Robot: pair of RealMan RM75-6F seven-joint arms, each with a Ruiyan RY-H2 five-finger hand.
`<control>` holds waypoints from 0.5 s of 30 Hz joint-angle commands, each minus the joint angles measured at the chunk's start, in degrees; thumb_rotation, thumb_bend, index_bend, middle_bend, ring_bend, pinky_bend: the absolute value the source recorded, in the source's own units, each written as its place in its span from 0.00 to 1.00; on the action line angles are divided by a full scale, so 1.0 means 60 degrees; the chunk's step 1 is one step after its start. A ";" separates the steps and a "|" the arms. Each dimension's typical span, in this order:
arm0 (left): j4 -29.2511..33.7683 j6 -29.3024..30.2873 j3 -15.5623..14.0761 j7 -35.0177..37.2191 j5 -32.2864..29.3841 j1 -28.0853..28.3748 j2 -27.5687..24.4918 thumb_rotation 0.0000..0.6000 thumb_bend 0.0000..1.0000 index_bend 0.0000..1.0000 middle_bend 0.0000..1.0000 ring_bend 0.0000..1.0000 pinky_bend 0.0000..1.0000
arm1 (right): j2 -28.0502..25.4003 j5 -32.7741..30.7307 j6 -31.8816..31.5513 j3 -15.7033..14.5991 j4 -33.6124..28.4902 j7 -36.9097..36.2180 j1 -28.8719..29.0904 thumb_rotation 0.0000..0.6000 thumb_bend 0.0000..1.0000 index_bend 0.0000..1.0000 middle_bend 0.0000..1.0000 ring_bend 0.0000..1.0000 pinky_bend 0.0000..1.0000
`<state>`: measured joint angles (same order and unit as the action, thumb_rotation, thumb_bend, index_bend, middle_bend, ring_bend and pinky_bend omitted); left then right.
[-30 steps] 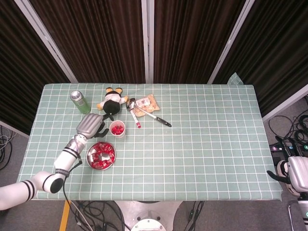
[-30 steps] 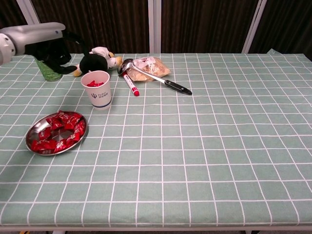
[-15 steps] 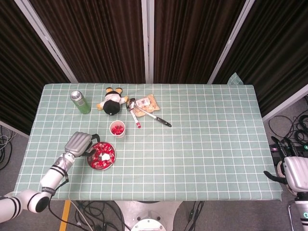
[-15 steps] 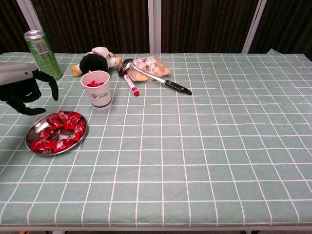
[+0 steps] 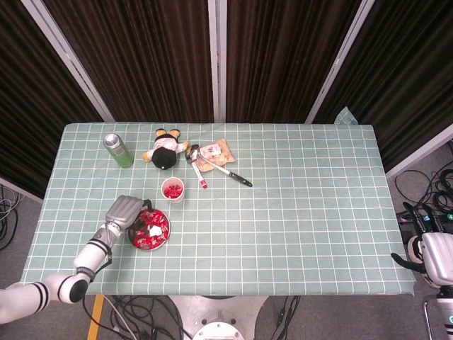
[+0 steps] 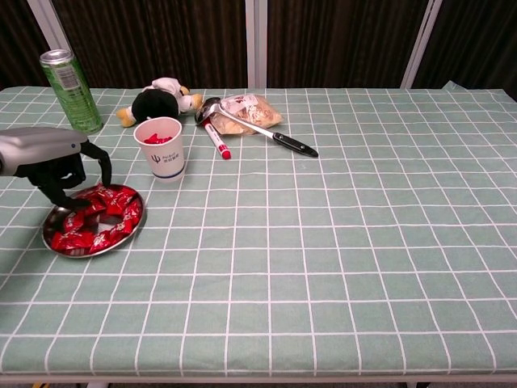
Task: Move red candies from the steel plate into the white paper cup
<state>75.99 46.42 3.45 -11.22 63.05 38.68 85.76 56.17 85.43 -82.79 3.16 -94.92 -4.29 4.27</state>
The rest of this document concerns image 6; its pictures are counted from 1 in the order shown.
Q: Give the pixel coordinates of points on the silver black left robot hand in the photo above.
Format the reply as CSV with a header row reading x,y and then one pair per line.
x,y
40,149

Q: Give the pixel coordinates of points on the green drink can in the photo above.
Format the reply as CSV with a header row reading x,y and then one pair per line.
x,y
72,97

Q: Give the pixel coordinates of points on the round steel plate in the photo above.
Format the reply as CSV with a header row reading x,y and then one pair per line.
x,y
101,220

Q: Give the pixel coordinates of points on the dark brown curtain panel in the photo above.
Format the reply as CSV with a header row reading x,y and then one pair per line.
x,y
335,40
16,40
161,40
476,40

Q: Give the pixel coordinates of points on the black white plush penguin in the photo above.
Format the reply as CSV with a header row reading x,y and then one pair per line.
x,y
155,105

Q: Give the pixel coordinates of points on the white paper cup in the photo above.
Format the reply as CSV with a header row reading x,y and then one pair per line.
x,y
163,161

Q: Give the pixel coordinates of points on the red white marker pen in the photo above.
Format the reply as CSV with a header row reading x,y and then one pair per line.
x,y
218,143

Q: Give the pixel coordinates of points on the clear snack bag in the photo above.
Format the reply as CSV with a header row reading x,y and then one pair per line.
x,y
258,113

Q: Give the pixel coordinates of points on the green checked tablecloth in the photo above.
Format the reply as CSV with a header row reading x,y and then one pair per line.
x,y
323,242

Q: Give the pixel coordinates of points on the white partition post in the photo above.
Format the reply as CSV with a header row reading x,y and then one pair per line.
x,y
421,40
47,20
256,40

